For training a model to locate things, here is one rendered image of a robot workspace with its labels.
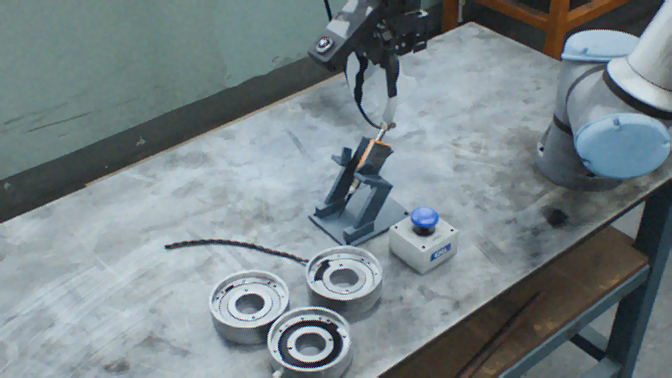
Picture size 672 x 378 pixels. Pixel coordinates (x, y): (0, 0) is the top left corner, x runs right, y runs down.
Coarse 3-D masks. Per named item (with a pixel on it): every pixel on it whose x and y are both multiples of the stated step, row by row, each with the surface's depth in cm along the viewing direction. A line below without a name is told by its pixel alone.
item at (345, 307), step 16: (320, 256) 114; (336, 256) 114; (352, 256) 114; (368, 256) 113; (336, 272) 113; (352, 272) 113; (336, 288) 109; (352, 288) 109; (320, 304) 108; (336, 304) 107; (352, 304) 107; (368, 304) 108
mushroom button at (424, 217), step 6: (414, 210) 115; (420, 210) 115; (426, 210) 115; (432, 210) 115; (414, 216) 114; (420, 216) 114; (426, 216) 114; (432, 216) 114; (414, 222) 114; (420, 222) 113; (426, 222) 113; (432, 222) 113; (426, 228) 116
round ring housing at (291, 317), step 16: (288, 320) 105; (336, 320) 104; (272, 336) 102; (304, 336) 104; (320, 336) 103; (352, 336) 101; (272, 352) 99; (352, 352) 101; (288, 368) 98; (304, 368) 97; (320, 368) 97; (336, 368) 98
